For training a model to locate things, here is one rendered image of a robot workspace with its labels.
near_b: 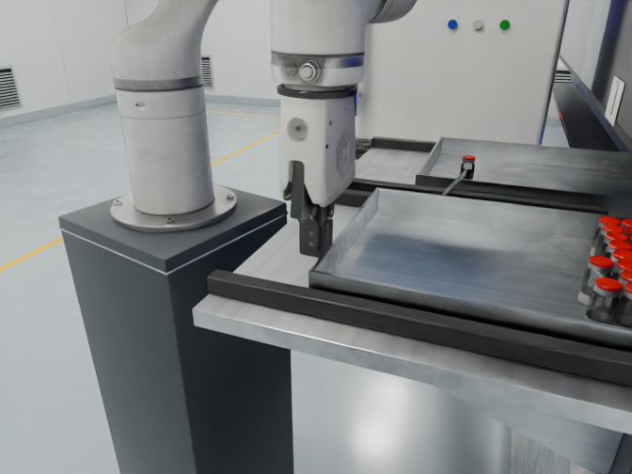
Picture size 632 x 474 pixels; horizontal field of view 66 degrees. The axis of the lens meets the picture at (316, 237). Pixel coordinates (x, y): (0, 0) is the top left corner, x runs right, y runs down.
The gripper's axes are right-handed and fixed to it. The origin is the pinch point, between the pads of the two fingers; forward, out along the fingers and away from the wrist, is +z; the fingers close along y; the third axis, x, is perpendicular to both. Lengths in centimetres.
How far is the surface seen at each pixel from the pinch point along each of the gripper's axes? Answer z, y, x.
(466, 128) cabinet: 6, 89, -8
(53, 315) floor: 94, 73, 144
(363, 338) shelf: 4.1, -9.6, -8.2
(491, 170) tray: 4.1, 45.3, -16.0
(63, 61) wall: 42, 422, 488
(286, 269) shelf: 4.3, -0.7, 3.2
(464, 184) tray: 1.5, 27.8, -12.7
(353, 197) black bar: 2.8, 20.1, 2.0
